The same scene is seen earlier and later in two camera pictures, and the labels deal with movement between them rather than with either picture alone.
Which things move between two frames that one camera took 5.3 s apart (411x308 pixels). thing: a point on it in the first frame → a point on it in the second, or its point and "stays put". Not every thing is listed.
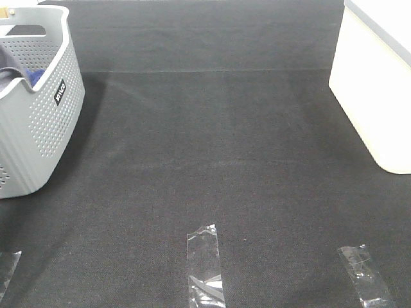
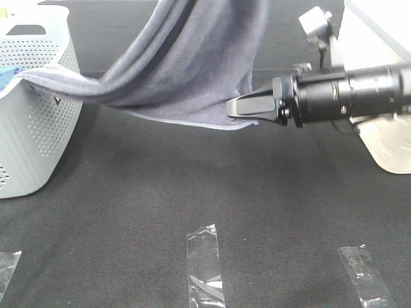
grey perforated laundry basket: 37,124 stays put
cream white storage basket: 370,78 stays put
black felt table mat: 201,113 stays put
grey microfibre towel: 11,70 → 191,62
